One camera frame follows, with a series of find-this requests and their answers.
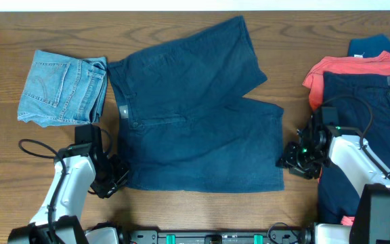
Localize navy shorts in pile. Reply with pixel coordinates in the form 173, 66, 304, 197
318, 72, 390, 224

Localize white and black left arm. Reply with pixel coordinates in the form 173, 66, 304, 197
7, 143, 129, 243

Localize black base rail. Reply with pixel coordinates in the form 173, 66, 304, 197
118, 222, 314, 244

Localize red garment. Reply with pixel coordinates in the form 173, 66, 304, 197
302, 50, 390, 227

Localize teal blue garment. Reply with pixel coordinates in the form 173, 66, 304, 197
347, 34, 390, 58

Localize dark navy shorts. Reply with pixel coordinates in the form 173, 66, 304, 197
108, 16, 284, 193

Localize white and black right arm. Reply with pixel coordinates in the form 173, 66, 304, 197
276, 125, 390, 243

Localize folded light blue denim shorts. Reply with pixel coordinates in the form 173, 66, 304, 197
17, 50, 108, 127

